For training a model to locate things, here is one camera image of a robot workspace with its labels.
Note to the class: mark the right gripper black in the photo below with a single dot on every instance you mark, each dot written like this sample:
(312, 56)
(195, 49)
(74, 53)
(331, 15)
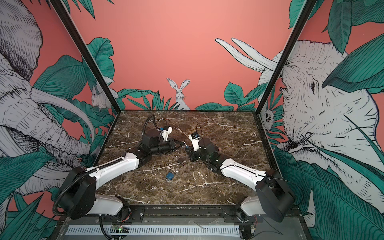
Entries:
(193, 155)

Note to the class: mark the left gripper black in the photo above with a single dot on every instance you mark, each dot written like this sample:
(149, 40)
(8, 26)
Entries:
(171, 142)

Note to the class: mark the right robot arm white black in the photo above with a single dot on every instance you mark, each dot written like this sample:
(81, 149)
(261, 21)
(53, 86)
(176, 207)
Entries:
(274, 196)

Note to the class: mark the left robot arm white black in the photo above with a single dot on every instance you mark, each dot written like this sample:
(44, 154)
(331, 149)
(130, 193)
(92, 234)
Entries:
(78, 195)

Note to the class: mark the dark grey padlock centre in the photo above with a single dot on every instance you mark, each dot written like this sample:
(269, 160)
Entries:
(181, 161)

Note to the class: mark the small green circuit board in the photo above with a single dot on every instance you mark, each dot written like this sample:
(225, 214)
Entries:
(119, 230)

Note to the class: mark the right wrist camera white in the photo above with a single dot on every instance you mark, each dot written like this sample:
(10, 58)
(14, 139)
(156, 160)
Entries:
(195, 138)

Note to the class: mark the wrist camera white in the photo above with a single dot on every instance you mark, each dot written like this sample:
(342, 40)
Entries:
(165, 132)
(195, 138)

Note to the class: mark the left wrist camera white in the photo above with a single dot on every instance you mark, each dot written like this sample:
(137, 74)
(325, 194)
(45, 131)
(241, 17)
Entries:
(165, 132)

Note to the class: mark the white slotted cable duct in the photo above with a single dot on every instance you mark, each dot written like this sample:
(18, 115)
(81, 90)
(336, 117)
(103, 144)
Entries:
(153, 230)

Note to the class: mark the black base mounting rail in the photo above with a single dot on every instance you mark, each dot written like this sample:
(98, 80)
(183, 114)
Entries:
(137, 213)

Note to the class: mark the left black corner post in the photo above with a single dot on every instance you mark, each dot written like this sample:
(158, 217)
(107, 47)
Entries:
(68, 23)

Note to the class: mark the black corner post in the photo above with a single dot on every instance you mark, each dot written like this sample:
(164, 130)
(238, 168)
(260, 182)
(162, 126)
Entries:
(68, 23)
(298, 27)

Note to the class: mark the right black corner post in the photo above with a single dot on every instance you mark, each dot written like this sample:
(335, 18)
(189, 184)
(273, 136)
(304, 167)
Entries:
(298, 27)

